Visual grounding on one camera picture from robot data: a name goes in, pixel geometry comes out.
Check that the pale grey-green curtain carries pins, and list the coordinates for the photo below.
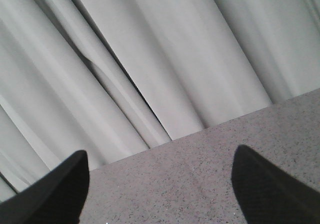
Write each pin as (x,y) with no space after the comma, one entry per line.
(118,77)

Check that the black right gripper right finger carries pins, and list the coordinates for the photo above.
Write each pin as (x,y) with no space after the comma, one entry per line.
(268,195)

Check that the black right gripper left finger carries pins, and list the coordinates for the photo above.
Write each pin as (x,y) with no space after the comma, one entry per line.
(57,198)

